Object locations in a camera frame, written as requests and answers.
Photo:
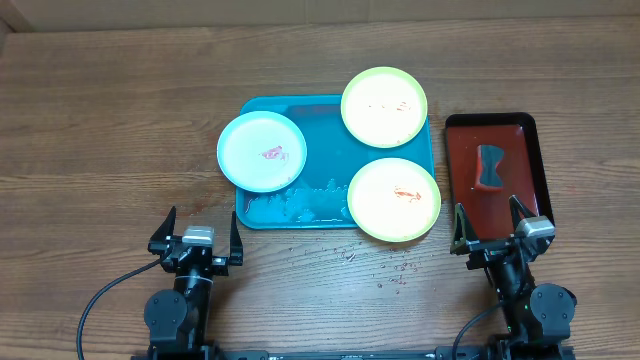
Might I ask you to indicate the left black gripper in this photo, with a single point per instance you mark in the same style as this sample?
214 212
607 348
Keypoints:
218 267

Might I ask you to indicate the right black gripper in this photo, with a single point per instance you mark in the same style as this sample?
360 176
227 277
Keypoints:
503 248

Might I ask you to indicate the red black sponge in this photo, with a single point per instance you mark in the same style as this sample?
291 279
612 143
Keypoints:
488 157

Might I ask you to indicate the light blue plate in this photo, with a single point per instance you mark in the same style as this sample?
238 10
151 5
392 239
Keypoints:
261 151

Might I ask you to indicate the yellow-green plate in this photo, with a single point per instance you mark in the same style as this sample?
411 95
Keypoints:
384 107
394 200

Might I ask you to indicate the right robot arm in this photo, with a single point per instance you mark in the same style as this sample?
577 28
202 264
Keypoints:
537 317

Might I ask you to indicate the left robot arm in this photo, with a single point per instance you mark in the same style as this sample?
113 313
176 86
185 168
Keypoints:
177 317

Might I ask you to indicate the black red lacquer tray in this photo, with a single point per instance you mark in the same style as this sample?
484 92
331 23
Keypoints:
521 169

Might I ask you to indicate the teal plastic tray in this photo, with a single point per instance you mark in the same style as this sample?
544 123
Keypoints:
318 196

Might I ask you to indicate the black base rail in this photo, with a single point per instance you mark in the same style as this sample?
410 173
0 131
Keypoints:
439 353

